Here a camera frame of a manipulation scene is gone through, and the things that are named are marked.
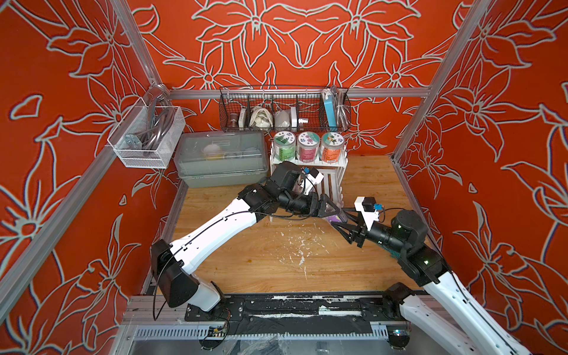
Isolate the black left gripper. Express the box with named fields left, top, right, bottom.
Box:
left=279, top=191, right=342, bottom=220

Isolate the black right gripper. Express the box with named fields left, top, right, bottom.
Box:
left=332, top=209, right=411, bottom=257

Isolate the white slatted two-tier shelf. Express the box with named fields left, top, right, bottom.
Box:
left=263, top=157, right=346, bottom=217

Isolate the seed jar radish lid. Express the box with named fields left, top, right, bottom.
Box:
left=319, top=132, right=345, bottom=164

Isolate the seed jar pink flower lid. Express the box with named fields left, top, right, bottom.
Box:
left=297, top=132, right=320, bottom=163

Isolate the seed jar green tree lid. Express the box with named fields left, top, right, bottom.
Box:
left=273, top=131, right=297, bottom=161

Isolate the small clear cup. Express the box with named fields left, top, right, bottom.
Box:
left=325, top=212, right=349, bottom=223

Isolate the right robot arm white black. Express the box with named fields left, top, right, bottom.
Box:
left=331, top=209, right=530, bottom=354

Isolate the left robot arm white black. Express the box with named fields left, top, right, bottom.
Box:
left=150, top=161, right=347, bottom=312

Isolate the light blue box in basket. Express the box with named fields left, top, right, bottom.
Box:
left=322, top=89, right=337, bottom=132

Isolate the white cloth bundle in basket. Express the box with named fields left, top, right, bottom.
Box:
left=248, top=106, right=273, bottom=130

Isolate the green plastic storage box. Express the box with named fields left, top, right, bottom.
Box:
left=174, top=131, right=269, bottom=189

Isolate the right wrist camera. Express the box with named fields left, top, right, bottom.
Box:
left=354, top=196, right=384, bottom=230

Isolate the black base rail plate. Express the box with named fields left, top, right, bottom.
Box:
left=184, top=291, right=400, bottom=322

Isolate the black wire wall basket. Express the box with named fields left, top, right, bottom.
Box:
left=219, top=85, right=351, bottom=133

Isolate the clear plastic wall basket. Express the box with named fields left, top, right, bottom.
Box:
left=107, top=99, right=186, bottom=170

